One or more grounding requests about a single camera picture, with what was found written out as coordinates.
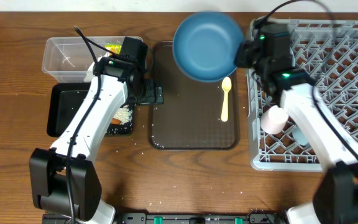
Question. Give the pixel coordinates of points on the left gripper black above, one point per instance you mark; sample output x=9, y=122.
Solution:
x=152, y=97

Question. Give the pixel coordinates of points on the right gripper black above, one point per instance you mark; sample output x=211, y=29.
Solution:
x=247, y=46

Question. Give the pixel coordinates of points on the white rice pile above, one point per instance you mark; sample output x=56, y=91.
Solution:
x=124, y=115

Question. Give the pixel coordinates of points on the yellow plastic spoon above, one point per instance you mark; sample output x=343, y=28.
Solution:
x=226, y=86

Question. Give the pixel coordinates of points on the dark blue plate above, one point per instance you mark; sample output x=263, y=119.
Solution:
x=205, y=46

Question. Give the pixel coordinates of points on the orange carrot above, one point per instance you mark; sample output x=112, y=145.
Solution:
x=116, y=121

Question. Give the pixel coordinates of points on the green snack wrapper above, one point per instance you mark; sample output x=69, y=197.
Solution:
x=115, y=48

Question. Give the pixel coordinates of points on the pink cup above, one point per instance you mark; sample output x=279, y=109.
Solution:
x=274, y=120

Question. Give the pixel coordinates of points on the light blue cup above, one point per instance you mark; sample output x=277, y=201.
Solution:
x=299, y=137

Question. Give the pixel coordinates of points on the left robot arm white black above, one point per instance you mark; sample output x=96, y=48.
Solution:
x=63, y=178

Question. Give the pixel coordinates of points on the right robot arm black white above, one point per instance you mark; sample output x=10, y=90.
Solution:
x=267, y=53

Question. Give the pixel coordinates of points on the grey dishwasher rack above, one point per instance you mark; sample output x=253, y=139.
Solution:
x=333, y=63

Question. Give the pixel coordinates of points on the brown serving tray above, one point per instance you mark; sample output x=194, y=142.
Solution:
x=190, y=116

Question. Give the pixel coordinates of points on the black tray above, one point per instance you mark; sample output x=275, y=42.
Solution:
x=66, y=99

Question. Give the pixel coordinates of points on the clear plastic bin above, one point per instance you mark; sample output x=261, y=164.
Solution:
x=68, y=59

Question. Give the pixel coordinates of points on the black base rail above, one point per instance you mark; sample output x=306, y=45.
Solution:
x=253, y=217

